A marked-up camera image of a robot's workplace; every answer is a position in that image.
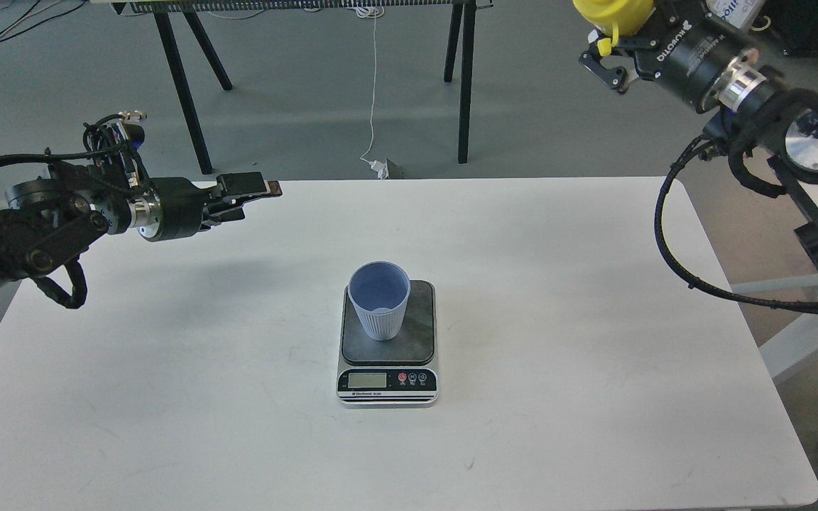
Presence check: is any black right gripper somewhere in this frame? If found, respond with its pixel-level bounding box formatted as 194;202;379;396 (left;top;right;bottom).
578;1;758;114

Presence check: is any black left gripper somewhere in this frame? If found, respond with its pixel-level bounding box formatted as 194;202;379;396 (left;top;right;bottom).
128;172;283;242

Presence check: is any yellow squeeze bottle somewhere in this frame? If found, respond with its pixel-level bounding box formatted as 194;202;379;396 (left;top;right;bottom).
572;1;655;56

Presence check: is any blue plastic cup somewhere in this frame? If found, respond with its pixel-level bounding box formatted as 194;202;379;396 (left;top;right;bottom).
347;261;411;341

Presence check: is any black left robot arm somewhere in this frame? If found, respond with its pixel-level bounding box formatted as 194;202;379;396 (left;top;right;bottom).
0;110;283;309

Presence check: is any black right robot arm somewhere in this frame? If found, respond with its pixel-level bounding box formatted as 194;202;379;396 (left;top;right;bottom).
574;1;818;272

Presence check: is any digital kitchen scale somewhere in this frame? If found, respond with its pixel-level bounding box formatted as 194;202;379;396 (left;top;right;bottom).
335;280;441;407

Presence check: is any white cardboard box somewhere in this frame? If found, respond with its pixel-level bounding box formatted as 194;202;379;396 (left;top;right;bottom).
704;0;766;33

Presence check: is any black trestle table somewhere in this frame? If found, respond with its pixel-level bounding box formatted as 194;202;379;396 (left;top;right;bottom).
88;0;493;176

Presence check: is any white power cable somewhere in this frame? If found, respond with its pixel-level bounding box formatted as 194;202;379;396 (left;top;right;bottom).
352;4;390;180

